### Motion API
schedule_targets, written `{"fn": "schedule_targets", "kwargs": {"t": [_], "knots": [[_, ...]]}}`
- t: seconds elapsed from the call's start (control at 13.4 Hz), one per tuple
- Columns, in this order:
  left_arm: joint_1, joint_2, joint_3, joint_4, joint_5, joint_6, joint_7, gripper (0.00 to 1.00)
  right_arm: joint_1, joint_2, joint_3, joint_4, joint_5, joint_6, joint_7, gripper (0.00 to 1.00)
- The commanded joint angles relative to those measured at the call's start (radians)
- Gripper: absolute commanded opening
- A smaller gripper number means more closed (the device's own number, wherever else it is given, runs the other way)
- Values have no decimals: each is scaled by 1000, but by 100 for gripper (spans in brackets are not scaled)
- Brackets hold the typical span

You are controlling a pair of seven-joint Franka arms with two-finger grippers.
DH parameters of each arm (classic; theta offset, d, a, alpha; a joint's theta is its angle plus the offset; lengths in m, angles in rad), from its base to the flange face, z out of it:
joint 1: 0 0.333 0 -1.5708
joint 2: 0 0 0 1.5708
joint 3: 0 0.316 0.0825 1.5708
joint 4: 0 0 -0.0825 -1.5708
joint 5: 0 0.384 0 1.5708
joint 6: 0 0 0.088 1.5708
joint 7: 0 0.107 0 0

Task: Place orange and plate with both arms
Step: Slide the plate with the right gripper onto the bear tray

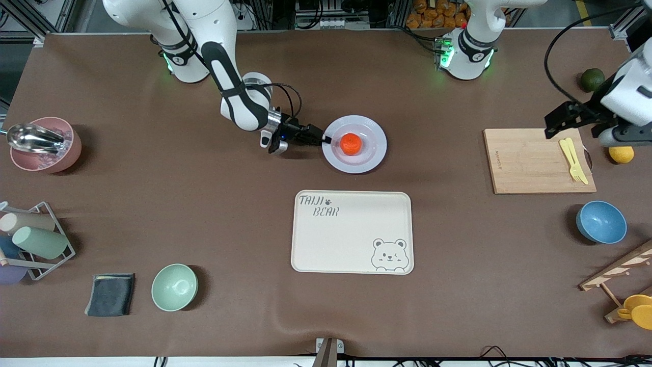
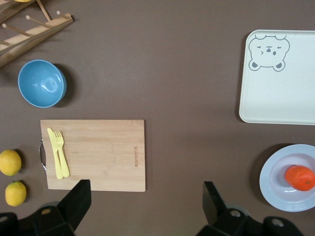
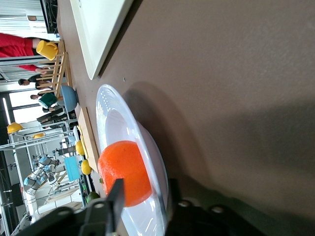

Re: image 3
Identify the orange fruit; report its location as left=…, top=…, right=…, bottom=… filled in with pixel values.
left=97, top=140, right=153, bottom=208

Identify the wooden cutting board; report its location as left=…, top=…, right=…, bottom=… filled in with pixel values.
left=74, top=106, right=100, bottom=171

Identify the yellow mug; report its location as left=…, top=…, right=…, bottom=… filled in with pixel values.
left=35, top=39, right=59, bottom=61

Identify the green avocado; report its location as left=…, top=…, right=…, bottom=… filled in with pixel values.
left=87, top=191, right=100, bottom=204

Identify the yellow lemon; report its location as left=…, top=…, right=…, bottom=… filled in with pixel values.
left=75, top=140, right=86, bottom=156
left=81, top=159, right=93, bottom=176

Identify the cyan box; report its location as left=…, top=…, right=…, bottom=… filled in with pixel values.
left=64, top=157, right=81, bottom=182

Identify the person in green top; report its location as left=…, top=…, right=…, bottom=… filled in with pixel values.
left=30, top=92, right=64, bottom=109

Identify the person in red top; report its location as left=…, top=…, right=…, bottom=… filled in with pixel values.
left=0, top=32, right=48, bottom=75

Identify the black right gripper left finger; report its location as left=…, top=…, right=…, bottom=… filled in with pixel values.
left=105, top=177, right=126, bottom=235

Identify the blue bowl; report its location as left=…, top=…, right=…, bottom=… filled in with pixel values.
left=60, top=85, right=79, bottom=114

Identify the white round plate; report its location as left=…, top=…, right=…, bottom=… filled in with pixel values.
left=95, top=84, right=171, bottom=236

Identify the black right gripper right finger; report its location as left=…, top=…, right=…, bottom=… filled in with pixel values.
left=167, top=177, right=182, bottom=215

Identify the cream bear print tray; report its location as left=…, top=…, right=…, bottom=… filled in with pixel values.
left=69, top=0, right=135, bottom=81

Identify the brown table mat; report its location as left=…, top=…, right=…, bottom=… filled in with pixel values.
left=56, top=0, right=315, bottom=236

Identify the wooden drying rack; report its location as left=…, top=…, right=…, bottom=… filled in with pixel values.
left=36, top=39, right=75, bottom=99

